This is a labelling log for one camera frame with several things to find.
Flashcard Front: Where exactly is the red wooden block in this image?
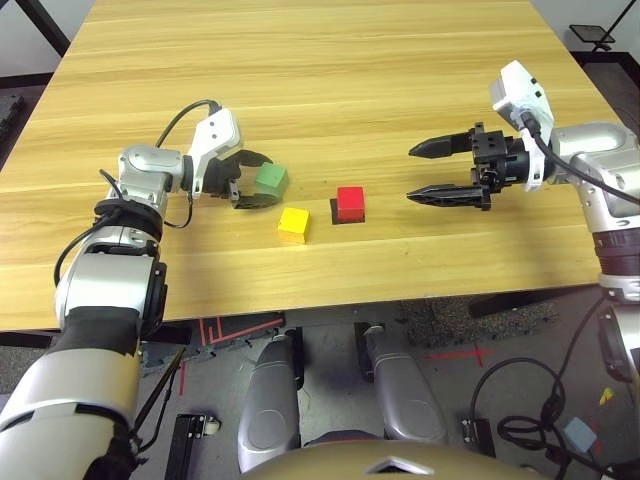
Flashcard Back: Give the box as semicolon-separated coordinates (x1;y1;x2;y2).
336;186;366;224

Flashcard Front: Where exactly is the black pointed strap tail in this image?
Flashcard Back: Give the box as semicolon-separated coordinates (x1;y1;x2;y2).
130;347;187;454

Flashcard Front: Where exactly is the green wooden block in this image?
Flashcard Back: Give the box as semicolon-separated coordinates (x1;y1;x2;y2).
254;162;290;201

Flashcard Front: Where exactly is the black square tape marker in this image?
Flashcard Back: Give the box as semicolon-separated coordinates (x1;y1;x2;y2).
328;198;369;226

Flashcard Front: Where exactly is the small blue-grey box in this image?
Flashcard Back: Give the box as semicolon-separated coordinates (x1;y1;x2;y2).
562;417;600;455

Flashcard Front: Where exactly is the grey left robot leg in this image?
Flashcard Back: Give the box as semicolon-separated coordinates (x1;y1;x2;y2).
237;332;304;474

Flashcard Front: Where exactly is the dark speckled floor mat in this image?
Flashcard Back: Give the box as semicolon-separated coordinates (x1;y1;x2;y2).
399;298;561;349

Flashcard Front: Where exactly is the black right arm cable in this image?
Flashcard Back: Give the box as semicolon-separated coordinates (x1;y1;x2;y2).
517;108;640;206

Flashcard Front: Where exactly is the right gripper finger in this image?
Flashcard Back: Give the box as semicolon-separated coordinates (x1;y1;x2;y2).
408;130;476;161
406;183;494;212

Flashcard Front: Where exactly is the black foam floor mat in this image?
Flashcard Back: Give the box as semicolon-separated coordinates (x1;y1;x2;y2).
0;94;26;146

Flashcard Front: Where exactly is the small black box with screws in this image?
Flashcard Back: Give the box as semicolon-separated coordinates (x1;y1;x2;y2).
460;418;496;457

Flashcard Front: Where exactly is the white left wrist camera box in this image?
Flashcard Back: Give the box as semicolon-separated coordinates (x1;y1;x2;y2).
187;107;242;200

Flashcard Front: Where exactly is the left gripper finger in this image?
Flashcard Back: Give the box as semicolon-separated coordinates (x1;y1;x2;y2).
222;148;274;171
232;192;281;211

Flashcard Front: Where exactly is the thin black left wrist cable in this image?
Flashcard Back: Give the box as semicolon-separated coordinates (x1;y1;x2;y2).
163;192;195;230

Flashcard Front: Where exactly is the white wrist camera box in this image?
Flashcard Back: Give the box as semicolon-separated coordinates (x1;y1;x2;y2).
187;107;242;200
488;59;555;194

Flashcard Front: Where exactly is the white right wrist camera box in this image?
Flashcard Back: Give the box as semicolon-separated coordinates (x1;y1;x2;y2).
488;59;555;194

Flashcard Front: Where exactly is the black diagonal metal bar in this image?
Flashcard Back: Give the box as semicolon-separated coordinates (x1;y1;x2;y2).
27;0;71;44

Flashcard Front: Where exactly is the grey robot leg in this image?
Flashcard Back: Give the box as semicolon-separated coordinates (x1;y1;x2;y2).
237;332;304;474
363;322;449;446

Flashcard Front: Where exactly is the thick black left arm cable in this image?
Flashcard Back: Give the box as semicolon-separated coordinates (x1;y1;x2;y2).
52;99;224;301

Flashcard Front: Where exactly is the grey right robot leg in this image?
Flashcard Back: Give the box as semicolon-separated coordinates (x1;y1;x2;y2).
363;322;449;446

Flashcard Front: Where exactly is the black looped floor cable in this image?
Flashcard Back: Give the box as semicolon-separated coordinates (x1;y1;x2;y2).
469;294;640;480

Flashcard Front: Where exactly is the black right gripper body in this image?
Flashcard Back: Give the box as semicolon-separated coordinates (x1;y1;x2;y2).
468;122;531;194

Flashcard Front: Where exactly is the gold robot torso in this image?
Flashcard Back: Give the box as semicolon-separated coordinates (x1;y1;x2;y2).
239;439;546;480

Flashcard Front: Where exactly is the yellow wooden block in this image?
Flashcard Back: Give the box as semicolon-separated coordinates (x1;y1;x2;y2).
277;206;311;245

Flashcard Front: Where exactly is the black mat with red lines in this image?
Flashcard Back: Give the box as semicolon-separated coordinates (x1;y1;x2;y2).
142;312;286;346

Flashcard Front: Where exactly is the black metal stand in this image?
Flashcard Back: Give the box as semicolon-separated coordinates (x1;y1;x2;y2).
568;0;634;54

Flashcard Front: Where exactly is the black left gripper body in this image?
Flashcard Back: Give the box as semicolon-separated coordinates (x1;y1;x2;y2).
202;157;242;201

